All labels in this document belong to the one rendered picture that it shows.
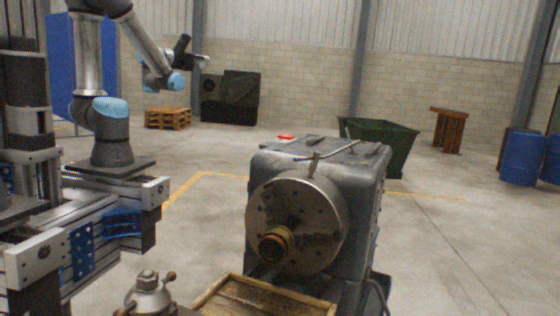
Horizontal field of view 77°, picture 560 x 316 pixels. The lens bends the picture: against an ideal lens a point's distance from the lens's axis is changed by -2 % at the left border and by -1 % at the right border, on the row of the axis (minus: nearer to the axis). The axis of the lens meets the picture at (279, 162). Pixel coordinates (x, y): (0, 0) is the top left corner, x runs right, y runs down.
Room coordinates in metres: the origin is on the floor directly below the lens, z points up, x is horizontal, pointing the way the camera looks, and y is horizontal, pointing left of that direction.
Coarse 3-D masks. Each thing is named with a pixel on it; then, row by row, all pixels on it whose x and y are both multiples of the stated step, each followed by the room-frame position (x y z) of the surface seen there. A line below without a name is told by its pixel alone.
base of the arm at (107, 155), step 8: (128, 136) 1.26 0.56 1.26; (96, 144) 1.20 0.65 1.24; (104, 144) 1.19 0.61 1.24; (112, 144) 1.19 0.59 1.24; (120, 144) 1.21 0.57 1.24; (128, 144) 1.25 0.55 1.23; (96, 152) 1.19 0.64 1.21; (104, 152) 1.18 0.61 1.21; (112, 152) 1.19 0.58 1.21; (120, 152) 1.20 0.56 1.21; (128, 152) 1.23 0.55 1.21; (96, 160) 1.18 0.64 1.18; (104, 160) 1.17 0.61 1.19; (112, 160) 1.18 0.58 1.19; (120, 160) 1.20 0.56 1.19; (128, 160) 1.22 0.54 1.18
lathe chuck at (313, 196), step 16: (288, 176) 1.01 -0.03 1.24; (256, 192) 1.03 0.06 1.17; (288, 192) 1.00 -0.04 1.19; (304, 192) 0.98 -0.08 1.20; (320, 192) 0.96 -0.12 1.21; (336, 192) 1.03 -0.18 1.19; (256, 208) 1.03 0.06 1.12; (288, 208) 0.99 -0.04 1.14; (304, 208) 0.98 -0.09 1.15; (320, 208) 0.96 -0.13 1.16; (336, 208) 0.95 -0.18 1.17; (256, 224) 1.03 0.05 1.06; (288, 224) 1.08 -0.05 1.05; (304, 224) 0.97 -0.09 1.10; (320, 224) 0.96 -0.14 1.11; (336, 224) 0.94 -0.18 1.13; (256, 240) 1.03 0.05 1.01; (288, 256) 0.99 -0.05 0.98; (304, 256) 0.97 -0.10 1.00; (320, 256) 0.95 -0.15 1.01; (288, 272) 0.99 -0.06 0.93; (304, 272) 0.97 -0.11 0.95
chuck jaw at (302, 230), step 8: (296, 232) 0.91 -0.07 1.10; (304, 232) 0.92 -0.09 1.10; (312, 232) 0.92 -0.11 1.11; (320, 232) 0.92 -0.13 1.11; (328, 232) 0.92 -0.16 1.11; (336, 232) 0.94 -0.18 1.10; (296, 240) 0.90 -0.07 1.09; (304, 240) 0.91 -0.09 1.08; (312, 240) 0.90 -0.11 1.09; (320, 240) 0.91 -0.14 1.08; (328, 240) 0.91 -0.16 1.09; (336, 240) 0.94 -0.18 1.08
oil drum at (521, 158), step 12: (516, 132) 6.31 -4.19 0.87; (528, 132) 6.36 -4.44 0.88; (516, 144) 6.00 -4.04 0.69; (528, 144) 5.88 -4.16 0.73; (540, 144) 5.84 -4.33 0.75; (504, 156) 6.20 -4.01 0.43; (516, 156) 5.96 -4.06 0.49; (528, 156) 5.86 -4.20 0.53; (540, 156) 5.86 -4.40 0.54; (504, 168) 6.10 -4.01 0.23; (516, 168) 5.92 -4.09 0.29; (528, 168) 5.85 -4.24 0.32; (504, 180) 6.04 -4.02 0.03; (516, 180) 5.90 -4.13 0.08; (528, 180) 5.84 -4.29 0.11
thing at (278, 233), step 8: (272, 232) 0.88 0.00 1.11; (280, 232) 0.88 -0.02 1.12; (288, 232) 0.89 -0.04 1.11; (264, 240) 0.85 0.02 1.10; (272, 240) 0.85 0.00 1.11; (280, 240) 0.85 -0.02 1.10; (288, 240) 0.87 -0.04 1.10; (264, 248) 0.88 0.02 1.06; (272, 248) 0.90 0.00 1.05; (280, 248) 0.84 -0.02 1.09; (288, 248) 0.86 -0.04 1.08; (264, 256) 0.86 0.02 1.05; (272, 256) 0.87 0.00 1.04; (280, 256) 0.84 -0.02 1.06
